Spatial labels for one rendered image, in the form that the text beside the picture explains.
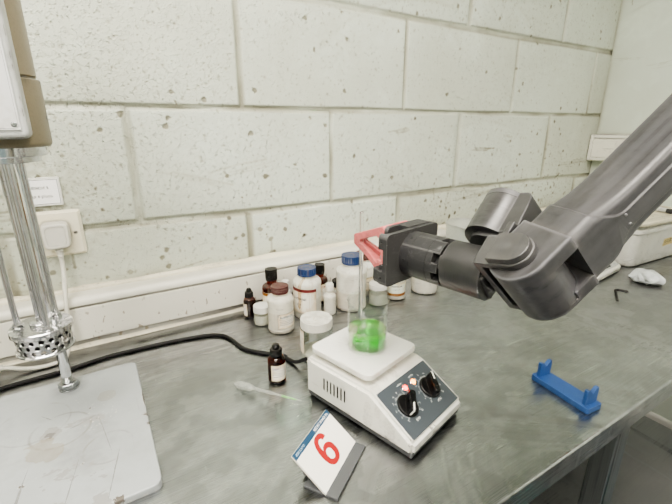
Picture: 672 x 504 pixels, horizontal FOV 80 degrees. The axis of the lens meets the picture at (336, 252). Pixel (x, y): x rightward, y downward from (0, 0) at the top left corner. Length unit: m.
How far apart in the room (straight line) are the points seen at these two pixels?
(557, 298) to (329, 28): 0.81
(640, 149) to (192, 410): 0.65
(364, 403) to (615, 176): 0.40
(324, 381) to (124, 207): 0.52
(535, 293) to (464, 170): 0.97
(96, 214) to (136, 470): 0.49
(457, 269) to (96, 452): 0.51
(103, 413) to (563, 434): 0.66
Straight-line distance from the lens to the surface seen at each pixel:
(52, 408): 0.77
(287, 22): 1.00
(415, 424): 0.58
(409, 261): 0.48
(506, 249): 0.39
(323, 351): 0.62
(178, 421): 0.68
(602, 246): 0.43
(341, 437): 0.59
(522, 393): 0.75
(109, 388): 0.77
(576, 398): 0.76
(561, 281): 0.41
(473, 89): 1.35
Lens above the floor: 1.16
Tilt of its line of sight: 18 degrees down
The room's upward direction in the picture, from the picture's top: straight up
